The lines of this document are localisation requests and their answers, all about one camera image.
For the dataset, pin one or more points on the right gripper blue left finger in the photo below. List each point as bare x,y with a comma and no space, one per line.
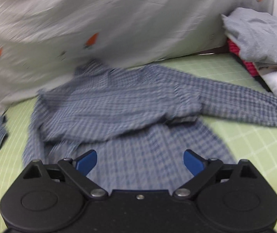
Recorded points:
77,170

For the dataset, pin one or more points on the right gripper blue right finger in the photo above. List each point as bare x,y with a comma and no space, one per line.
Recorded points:
204,173

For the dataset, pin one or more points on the blue white checked shirt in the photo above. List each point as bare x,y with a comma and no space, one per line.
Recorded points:
139,122

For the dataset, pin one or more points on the red folded garment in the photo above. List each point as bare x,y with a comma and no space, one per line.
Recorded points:
249,66

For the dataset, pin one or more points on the light grey folded garment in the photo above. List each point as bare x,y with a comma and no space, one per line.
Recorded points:
255,33

